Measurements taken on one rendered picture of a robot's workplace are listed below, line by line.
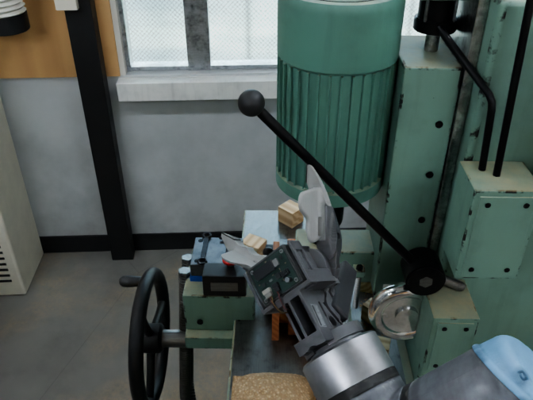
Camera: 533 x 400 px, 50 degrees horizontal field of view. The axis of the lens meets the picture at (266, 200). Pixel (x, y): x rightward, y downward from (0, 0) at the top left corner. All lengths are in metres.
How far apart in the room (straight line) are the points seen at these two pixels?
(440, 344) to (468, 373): 0.39
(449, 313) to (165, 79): 1.64
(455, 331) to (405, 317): 0.09
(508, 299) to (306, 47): 0.54
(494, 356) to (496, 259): 0.34
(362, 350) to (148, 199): 2.08
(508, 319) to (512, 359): 0.54
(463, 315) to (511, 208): 0.20
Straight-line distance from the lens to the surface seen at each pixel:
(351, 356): 0.61
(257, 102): 0.73
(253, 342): 1.09
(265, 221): 1.37
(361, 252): 1.02
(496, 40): 0.80
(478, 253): 0.85
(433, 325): 0.92
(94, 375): 2.29
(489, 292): 1.03
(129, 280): 1.22
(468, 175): 0.82
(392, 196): 0.92
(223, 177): 2.53
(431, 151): 0.89
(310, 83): 0.81
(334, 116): 0.82
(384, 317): 0.99
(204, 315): 1.13
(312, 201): 0.66
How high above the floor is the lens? 1.70
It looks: 34 degrees down
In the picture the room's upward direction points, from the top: straight up
